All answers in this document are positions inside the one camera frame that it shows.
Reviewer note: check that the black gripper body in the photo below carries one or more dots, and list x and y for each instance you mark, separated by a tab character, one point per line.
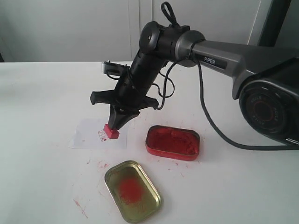
125	95

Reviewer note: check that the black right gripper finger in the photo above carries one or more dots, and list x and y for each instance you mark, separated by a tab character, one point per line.
123	117

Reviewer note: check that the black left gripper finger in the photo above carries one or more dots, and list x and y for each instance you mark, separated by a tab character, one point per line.
112	122

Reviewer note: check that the red plastic stamp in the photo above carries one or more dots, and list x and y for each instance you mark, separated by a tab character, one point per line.
112	134

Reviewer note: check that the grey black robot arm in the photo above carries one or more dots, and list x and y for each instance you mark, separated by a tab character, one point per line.
265	80

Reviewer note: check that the red ink pad tin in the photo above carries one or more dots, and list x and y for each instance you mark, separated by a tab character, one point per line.
174	143

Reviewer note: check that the white paper sheet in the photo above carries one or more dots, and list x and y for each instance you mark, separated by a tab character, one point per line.
89	134

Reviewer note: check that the gold tin lid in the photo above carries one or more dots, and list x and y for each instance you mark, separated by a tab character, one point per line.
133	192

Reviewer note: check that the white cabinet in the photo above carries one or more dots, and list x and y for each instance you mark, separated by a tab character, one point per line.
98	30

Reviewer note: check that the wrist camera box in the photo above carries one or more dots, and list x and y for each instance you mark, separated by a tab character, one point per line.
113	69

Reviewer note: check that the dark vertical post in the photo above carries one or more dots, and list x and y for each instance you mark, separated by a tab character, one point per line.
281	27

